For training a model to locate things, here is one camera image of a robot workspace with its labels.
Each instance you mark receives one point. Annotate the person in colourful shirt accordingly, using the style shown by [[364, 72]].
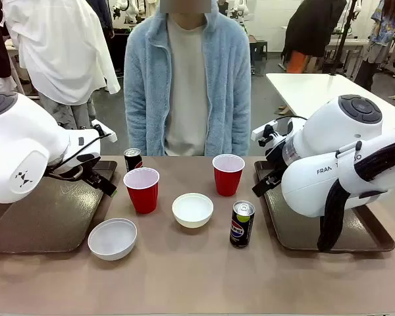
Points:
[[382, 26]]

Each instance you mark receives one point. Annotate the white background table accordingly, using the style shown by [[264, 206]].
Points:
[[299, 92]]

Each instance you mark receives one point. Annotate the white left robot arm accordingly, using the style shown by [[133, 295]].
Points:
[[19, 148]]

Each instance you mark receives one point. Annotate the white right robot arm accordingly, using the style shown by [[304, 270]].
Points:
[[332, 131]]

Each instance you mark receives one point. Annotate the brown plastic serving tray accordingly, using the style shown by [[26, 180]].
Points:
[[299, 230], [52, 217]]

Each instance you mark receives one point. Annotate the person in blue fleece jacket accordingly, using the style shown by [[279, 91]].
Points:
[[145, 98]]

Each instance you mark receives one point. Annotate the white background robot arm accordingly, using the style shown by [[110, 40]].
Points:
[[238, 10], [125, 8]]

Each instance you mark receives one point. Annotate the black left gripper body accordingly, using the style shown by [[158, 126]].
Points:
[[85, 170]]

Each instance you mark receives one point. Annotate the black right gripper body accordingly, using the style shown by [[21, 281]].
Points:
[[276, 171]]

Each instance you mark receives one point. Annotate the person in black coat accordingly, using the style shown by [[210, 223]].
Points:
[[312, 29]]

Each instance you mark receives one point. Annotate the red plastic party cup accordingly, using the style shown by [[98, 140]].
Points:
[[143, 197], [228, 182]]

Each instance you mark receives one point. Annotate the cream white plastic bowl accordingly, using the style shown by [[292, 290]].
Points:
[[192, 210]]

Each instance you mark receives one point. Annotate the black Pepsi can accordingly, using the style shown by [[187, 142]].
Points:
[[131, 161], [242, 227]]

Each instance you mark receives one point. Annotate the person in white shirt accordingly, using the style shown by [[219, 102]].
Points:
[[62, 49]]

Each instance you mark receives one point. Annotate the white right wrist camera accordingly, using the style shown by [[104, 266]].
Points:
[[259, 131]]

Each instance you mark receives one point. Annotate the bright white plastic bowl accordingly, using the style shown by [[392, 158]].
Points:
[[112, 240]]

